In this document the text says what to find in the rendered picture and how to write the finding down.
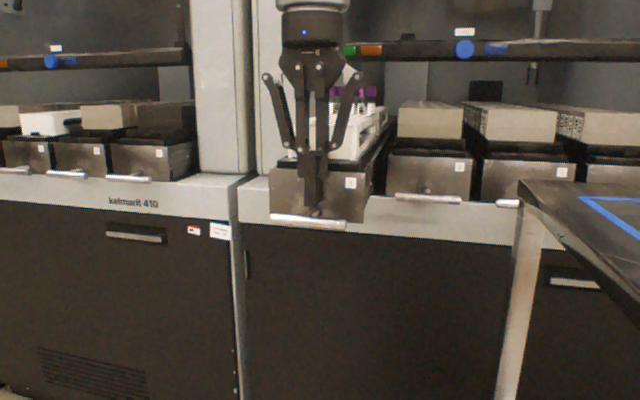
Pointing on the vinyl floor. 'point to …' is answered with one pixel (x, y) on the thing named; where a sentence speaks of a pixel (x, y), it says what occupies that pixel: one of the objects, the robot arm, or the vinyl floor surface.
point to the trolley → (530, 221)
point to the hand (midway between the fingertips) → (312, 178)
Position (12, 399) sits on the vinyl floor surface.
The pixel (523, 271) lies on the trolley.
